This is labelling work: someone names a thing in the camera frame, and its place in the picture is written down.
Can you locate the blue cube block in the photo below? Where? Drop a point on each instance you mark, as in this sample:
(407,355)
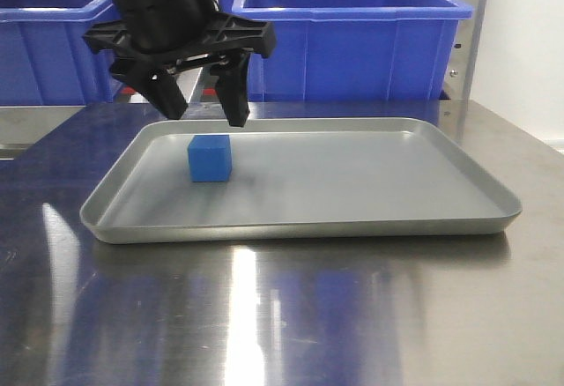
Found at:
(210,158)

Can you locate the front right blue bin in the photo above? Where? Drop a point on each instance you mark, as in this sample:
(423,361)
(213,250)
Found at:
(329,50)

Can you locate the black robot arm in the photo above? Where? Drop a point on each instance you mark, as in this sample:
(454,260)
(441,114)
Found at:
(155,40)

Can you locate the steel shelf upright post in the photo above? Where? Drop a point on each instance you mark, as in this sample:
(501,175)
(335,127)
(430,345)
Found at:
(460,72)

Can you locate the front left blue bin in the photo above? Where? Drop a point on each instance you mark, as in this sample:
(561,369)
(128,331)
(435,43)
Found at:
(44,58)

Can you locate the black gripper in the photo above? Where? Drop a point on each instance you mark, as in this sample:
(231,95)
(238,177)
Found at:
(165,31)

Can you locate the grey metal tray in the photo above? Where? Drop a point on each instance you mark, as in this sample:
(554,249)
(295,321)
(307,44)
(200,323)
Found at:
(298,178)

